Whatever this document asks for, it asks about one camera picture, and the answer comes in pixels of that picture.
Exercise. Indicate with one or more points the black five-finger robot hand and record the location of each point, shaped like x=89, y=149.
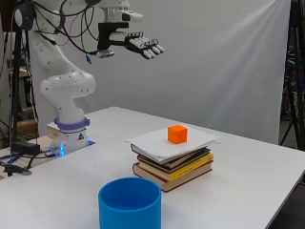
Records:
x=144, y=44

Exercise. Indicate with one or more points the orange cube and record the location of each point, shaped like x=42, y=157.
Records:
x=177, y=134

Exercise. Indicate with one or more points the white seven-joint robot arm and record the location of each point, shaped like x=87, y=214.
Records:
x=66, y=86

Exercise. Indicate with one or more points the white backdrop sheet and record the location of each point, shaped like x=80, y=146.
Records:
x=206, y=70

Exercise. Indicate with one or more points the white paper sheets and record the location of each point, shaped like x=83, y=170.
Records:
x=149, y=143

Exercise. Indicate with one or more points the dark cover book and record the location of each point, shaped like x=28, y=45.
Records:
x=178, y=156

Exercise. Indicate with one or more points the black thin book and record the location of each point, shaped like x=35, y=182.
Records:
x=182, y=160

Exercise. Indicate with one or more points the yellow book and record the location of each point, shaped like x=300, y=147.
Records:
x=187, y=168

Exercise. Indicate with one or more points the black stand pole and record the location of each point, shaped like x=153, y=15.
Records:
x=15, y=95

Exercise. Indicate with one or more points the red hardcover book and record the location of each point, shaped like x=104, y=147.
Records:
x=178, y=182

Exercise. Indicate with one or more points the black tripod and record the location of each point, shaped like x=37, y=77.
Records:
x=295, y=79

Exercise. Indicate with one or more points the black power box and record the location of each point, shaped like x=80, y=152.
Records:
x=26, y=148

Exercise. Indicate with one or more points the blue round tub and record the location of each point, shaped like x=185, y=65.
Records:
x=127, y=206

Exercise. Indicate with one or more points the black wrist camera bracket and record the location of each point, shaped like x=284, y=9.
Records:
x=105, y=33

